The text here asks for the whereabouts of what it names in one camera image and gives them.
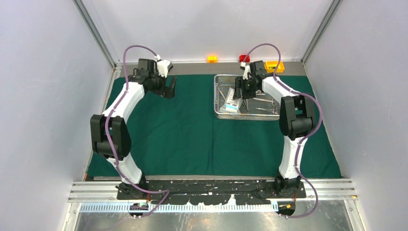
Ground surgical forceps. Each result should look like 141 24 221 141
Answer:
256 108 276 114

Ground metal mesh tray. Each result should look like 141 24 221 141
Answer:
214 74 280 121

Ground red toy brick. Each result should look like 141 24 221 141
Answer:
239 54 250 63

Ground surgical scissors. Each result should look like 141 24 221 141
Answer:
253 98 278 105

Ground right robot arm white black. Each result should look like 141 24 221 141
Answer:
233 61 316 198

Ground orange toy brick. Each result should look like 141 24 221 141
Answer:
206 55 218 63

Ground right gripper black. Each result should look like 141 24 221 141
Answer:
233 77 258 100

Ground yellow toy block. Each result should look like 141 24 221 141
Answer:
264 61 285 73

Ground aluminium frame rail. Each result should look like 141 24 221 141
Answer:
68 178 358 203

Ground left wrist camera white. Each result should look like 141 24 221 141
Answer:
156 60 173 78

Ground green surgical cloth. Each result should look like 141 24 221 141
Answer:
87 74 343 179

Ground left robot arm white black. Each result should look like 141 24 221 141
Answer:
90 59 177 199

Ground white paper packet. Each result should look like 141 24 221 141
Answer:
219 88 242 114

